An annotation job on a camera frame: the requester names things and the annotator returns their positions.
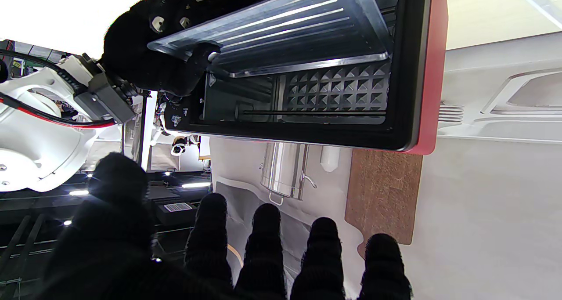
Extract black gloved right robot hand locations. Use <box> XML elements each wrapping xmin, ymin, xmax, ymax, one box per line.
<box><xmin>101</xmin><ymin>0</ymin><xmax>222</xmax><ymax>96</ymax></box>

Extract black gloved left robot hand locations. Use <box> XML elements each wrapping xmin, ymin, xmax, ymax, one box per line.
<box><xmin>40</xmin><ymin>153</ymin><xmax>413</xmax><ymax>300</ymax></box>

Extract ribbed metal baking tray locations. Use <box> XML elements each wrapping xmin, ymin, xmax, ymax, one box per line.
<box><xmin>147</xmin><ymin>0</ymin><xmax>393</xmax><ymax>79</ymax></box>

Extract red black toaster oven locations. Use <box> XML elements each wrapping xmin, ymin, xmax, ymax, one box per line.
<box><xmin>165</xmin><ymin>0</ymin><xmax>448</xmax><ymax>155</ymax></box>

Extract black box barcode label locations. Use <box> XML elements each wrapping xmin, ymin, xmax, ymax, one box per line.
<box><xmin>154</xmin><ymin>199</ymin><xmax>198</xmax><ymax>226</ymax></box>

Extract stainless steel stock pot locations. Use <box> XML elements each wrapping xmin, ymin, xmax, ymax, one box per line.
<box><xmin>259</xmin><ymin>142</ymin><xmax>317</xmax><ymax>206</ymax></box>

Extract white paper towel roll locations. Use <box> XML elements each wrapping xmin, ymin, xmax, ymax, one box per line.
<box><xmin>320</xmin><ymin>145</ymin><xmax>341</xmax><ymax>172</ymax></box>

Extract brown wooden cutting board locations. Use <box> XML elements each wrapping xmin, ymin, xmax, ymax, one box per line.
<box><xmin>345</xmin><ymin>148</ymin><xmax>423</xmax><ymax>259</ymax></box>

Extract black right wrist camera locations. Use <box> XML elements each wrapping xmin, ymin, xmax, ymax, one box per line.
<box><xmin>75</xmin><ymin>72</ymin><xmax>137</xmax><ymax>125</ymax></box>

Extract red black right arm cable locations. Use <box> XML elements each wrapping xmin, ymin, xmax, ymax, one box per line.
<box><xmin>0</xmin><ymin>50</ymin><xmax>117</xmax><ymax>129</ymax></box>

